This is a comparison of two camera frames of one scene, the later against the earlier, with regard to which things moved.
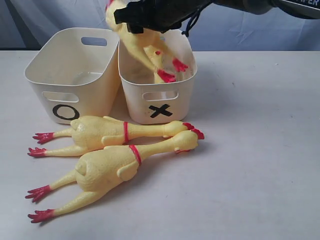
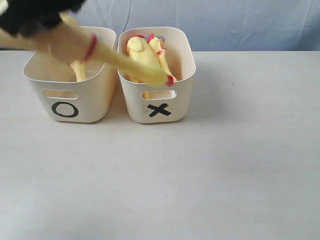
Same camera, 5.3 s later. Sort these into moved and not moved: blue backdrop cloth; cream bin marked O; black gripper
Moved: black gripper
Not moved: cream bin marked O; blue backdrop cloth
